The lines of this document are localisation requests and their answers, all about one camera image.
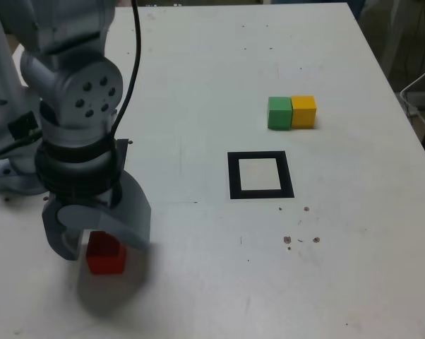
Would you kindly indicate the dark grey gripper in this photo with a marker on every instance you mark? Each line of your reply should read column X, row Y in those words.
column 85, row 199

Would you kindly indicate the red cube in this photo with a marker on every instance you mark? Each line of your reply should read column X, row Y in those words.
column 104, row 263

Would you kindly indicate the green cube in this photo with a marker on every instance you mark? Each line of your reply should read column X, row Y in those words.
column 279, row 114

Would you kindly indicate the yellow cube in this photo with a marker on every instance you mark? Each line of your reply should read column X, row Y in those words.
column 303, row 113

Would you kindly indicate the black tape square outline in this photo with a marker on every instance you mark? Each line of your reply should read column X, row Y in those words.
column 233, row 176

